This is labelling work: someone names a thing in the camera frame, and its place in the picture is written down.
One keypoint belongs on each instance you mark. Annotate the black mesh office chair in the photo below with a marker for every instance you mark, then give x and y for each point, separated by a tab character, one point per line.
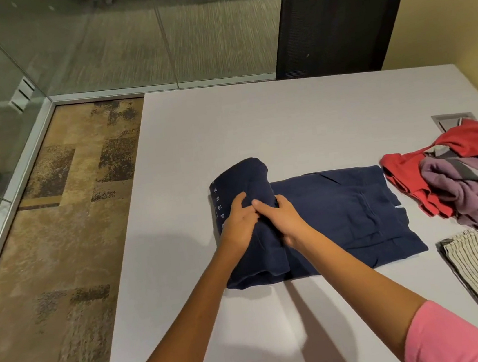
333	30

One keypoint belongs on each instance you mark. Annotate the person's right pink sleeve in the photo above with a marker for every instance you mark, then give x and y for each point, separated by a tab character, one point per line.
448	339

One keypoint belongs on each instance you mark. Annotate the navy blue hoodie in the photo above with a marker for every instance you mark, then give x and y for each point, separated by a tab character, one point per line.
349	217

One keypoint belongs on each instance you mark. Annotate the metal glass door bracket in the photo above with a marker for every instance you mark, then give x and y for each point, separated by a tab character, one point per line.
22	95

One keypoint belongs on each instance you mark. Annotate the person's right forearm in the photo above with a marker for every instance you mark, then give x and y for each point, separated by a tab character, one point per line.
362	285

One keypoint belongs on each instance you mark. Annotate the mauve striped t-shirt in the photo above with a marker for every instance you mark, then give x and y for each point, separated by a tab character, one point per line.
473	196

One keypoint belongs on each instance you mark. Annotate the person's left hand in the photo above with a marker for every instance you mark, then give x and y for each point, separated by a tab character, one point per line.
238	227

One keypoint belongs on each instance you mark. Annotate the person's left forearm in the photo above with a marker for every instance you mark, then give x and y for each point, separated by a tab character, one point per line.
183	326

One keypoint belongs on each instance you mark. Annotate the person's right hand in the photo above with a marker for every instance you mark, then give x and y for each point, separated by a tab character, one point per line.
286	220

